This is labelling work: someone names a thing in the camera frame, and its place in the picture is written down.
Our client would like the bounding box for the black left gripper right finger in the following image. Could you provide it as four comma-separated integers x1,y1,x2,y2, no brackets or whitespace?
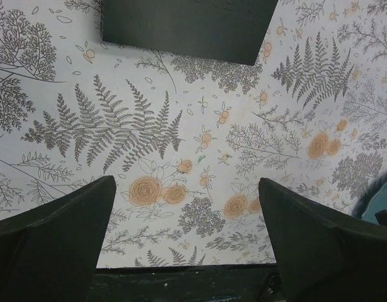
259,178,387,301

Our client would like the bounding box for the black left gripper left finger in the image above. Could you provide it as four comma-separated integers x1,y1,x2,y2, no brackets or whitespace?
0,176,116,301

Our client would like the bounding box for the black network switch box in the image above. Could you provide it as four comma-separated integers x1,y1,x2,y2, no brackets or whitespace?
101,0,277,65

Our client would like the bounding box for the teal plastic tray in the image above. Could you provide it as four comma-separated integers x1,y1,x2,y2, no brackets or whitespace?
353,171,387,225

